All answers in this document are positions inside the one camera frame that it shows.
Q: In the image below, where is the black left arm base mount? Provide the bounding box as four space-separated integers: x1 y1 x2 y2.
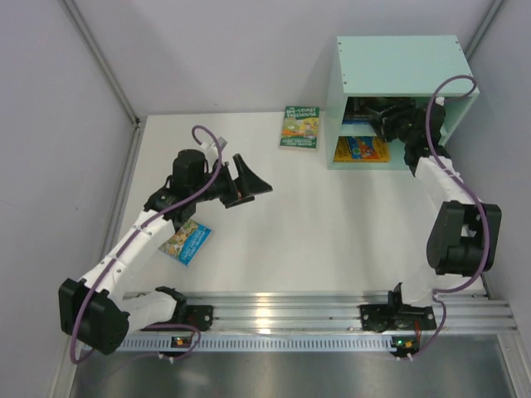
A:
143 287 213 332

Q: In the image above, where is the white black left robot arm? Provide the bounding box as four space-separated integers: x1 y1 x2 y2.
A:
58 149 272 355

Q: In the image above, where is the blue Treehouse book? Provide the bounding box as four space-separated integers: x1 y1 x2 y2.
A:
159 220 212 266

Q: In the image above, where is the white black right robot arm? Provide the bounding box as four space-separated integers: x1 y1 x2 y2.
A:
370 97 502 307

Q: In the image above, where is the grey slotted cable duct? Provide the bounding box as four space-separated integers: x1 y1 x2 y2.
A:
82 334 420 353

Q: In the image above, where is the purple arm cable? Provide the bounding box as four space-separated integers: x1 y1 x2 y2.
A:
70 125 231 365
393 75 493 362

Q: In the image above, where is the Animal Farm book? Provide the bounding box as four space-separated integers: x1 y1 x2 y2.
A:
342 119 370 125

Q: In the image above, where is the yellow 130-Storey Treehouse book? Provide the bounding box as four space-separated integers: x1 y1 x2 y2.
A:
334 136 391 163

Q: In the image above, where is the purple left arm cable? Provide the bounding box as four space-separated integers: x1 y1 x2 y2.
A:
70 125 231 365

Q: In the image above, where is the aluminium rail frame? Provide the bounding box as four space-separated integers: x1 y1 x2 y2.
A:
61 0 519 337

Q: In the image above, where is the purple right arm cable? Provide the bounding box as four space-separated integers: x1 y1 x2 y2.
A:
393 75 493 362

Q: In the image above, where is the green Treehouse book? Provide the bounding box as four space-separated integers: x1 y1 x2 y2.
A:
279 106 320 152

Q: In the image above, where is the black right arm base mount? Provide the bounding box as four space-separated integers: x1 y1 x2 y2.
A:
359 284 437 333

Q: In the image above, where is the Three Days to See book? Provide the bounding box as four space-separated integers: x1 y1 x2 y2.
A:
343 97 415 121

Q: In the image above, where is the mint green shelf cabinet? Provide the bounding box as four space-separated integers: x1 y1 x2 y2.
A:
321 35 480 170

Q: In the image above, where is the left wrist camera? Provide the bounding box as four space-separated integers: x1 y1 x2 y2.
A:
200 137 227 152

